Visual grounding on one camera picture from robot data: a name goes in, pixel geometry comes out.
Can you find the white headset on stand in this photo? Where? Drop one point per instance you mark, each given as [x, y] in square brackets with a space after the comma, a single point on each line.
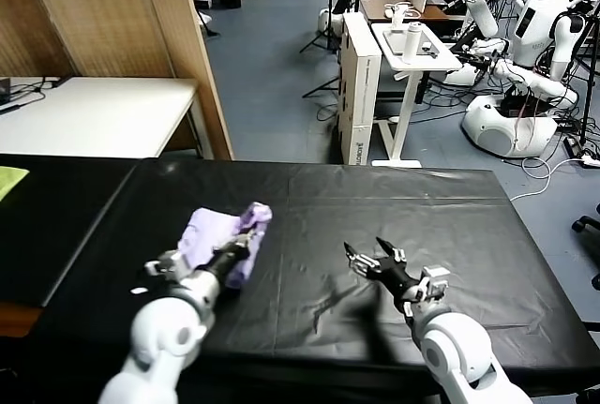
[398, 12]

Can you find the black office chair base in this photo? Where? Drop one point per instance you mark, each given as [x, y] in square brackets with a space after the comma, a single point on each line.
[586, 225]

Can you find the white bottle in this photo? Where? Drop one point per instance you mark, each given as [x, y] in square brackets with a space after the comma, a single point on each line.
[411, 43]

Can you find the black side table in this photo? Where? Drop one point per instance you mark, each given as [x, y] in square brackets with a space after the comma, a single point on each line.
[56, 216]

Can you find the wooden folding screen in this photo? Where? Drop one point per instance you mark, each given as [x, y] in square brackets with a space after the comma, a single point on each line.
[117, 15]

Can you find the yellow-green cloth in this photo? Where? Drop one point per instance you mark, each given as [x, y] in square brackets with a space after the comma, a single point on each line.
[9, 181]

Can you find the small black gadget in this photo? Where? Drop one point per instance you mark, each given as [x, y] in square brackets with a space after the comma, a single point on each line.
[429, 49]

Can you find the black tripod stand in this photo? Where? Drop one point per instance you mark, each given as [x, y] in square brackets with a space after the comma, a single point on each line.
[333, 10]

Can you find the black plastic table cover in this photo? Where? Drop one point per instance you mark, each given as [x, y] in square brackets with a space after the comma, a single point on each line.
[469, 188]

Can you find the white height-adjustable desk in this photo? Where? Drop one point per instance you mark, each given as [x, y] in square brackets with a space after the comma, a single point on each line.
[403, 109]

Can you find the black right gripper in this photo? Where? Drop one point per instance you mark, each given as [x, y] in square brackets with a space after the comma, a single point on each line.
[396, 279]

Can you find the lavender t-shirt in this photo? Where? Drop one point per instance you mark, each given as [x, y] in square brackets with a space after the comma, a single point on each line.
[206, 230]

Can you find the small black device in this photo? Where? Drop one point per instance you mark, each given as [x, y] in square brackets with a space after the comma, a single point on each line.
[4, 90]

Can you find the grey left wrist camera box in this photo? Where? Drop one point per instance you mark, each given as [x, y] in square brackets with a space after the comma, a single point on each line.
[169, 264]

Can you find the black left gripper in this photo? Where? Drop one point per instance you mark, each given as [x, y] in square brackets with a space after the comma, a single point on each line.
[227, 258]

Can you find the black floor power strip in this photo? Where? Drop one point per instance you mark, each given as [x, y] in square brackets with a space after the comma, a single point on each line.
[574, 146]

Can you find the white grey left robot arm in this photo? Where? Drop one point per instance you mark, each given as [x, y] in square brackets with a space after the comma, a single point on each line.
[164, 329]

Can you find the white humanoid robot with base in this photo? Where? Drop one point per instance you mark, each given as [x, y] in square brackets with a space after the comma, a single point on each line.
[534, 24]

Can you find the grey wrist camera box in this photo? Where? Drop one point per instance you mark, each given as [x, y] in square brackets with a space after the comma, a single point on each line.
[436, 282]
[169, 264]

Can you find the tall black tripod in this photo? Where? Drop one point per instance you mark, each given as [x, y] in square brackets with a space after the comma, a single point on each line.
[587, 94]

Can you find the white rectangular table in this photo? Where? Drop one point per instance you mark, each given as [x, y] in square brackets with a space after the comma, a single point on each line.
[103, 113]

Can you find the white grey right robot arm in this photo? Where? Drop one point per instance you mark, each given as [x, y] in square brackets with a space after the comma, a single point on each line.
[454, 348]

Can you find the brown wooden desk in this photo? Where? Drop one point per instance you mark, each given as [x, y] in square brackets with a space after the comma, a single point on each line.
[375, 5]

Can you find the tall white cardboard box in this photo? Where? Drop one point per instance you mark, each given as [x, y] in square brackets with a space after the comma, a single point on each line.
[361, 94]

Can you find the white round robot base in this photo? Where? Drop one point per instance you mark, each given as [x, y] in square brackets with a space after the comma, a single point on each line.
[325, 19]

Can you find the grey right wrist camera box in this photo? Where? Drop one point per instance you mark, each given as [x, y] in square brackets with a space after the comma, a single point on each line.
[436, 282]

